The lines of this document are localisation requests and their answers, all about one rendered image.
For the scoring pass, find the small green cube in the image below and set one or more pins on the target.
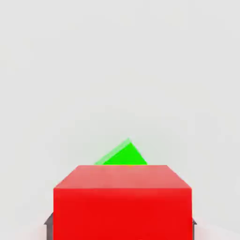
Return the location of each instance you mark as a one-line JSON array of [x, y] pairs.
[[127, 156]]

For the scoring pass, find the small red cube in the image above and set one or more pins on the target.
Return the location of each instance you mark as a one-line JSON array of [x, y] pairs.
[[122, 210]]

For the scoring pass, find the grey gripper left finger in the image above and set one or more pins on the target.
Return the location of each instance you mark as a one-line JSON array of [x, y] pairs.
[[50, 228]]

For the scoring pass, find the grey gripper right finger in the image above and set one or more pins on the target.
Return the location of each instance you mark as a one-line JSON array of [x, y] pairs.
[[193, 227]]

